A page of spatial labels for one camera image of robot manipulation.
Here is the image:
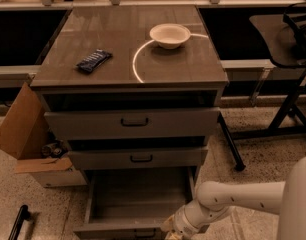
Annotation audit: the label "grey top drawer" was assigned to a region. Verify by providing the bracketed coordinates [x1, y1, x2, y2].
[44, 108, 219, 140]

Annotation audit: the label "grey bottom drawer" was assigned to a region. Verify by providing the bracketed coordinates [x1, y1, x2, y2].
[74, 167, 195, 240]

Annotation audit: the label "white paper bowl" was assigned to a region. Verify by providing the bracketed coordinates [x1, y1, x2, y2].
[149, 23, 191, 49]

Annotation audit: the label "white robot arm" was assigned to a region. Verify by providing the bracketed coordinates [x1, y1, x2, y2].
[161, 157, 306, 240]

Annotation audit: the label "dark blue snack packet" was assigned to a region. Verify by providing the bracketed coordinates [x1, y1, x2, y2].
[76, 49, 112, 73]

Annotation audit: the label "cans inside cardboard box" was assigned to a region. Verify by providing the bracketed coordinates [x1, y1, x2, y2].
[41, 142, 63, 158]

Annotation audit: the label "open cardboard box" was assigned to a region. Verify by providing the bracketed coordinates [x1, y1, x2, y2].
[0, 83, 86, 188]

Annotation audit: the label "grey drawer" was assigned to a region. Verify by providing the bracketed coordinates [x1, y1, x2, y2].
[74, 167, 195, 240]
[68, 147, 207, 170]
[44, 108, 219, 140]

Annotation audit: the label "grey middle drawer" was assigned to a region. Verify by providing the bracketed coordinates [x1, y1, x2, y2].
[68, 147, 207, 170]

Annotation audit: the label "yellowish white gripper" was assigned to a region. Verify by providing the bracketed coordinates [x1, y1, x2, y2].
[161, 215, 180, 240]

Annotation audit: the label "grey drawer cabinet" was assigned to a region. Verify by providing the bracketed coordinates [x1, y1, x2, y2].
[29, 5, 229, 188]

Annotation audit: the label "black chair with metal legs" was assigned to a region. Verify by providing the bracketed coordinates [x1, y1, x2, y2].
[218, 2, 306, 171]

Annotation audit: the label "black bar on floor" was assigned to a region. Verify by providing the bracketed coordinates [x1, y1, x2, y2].
[8, 205, 31, 240]

